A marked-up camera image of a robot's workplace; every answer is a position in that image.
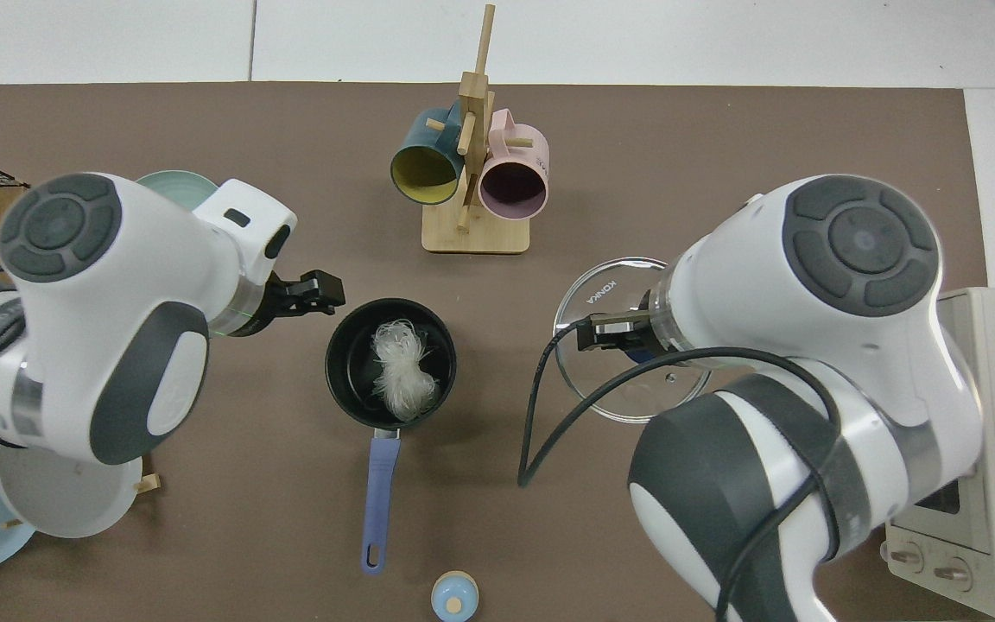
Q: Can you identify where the round glass lid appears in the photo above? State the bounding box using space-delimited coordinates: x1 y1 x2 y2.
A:
554 257 714 424

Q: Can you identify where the white vermicelli bundle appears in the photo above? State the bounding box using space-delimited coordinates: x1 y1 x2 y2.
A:
371 320 442 422

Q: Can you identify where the teal round plate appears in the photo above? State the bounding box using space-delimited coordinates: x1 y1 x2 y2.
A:
135 170 220 213

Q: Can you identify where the wooden plate rack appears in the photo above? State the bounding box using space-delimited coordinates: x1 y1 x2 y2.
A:
0 472 162 530

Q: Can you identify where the grey plate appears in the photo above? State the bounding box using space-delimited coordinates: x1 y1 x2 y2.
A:
0 449 144 539

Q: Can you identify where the wooden cup stand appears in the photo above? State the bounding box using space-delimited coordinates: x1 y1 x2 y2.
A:
421 4 531 255

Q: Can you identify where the dark blue cup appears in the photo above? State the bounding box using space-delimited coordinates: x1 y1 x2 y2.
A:
390 102 466 206

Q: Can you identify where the pink cup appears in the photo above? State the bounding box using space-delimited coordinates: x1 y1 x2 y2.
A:
478 108 550 219

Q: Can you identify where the brown table cloth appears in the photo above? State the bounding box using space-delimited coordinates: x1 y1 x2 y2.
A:
0 82 991 622

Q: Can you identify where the small blue round thing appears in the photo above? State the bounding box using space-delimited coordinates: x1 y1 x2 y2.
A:
431 571 479 621

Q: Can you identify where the black pot with blue handle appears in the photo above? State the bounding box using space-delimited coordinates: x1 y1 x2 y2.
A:
325 298 457 577

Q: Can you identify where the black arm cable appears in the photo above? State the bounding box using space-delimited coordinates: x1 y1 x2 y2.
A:
517 315 848 622

